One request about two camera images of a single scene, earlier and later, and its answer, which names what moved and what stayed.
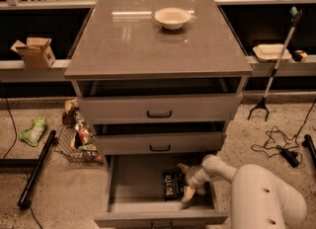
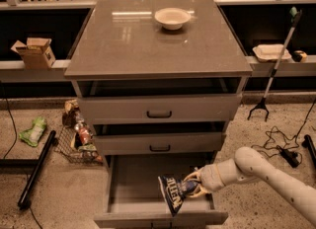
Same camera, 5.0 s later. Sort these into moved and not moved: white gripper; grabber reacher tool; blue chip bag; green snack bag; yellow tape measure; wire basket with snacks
Moved: blue chip bag; white gripper
Not moved: grabber reacher tool; wire basket with snacks; green snack bag; yellow tape measure
